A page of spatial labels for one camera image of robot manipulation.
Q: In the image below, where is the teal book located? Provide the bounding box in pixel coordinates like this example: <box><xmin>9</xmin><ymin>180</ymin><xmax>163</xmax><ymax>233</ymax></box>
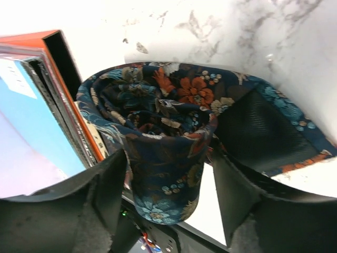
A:
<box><xmin>0</xmin><ymin>30</ymin><xmax>106</xmax><ymax>198</ymax></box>

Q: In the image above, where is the floral navy necktie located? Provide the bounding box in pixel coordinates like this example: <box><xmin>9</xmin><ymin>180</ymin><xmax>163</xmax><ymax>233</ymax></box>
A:
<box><xmin>76</xmin><ymin>62</ymin><xmax>336</xmax><ymax>225</ymax></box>

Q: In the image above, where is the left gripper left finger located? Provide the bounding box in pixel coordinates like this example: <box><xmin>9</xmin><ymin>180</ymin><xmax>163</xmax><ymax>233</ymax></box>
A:
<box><xmin>1</xmin><ymin>150</ymin><xmax>127</xmax><ymax>252</ymax></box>

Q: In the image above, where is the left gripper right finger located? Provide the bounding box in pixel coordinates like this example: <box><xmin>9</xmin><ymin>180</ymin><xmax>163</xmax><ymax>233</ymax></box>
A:
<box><xmin>212</xmin><ymin>150</ymin><xmax>336</xmax><ymax>252</ymax></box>

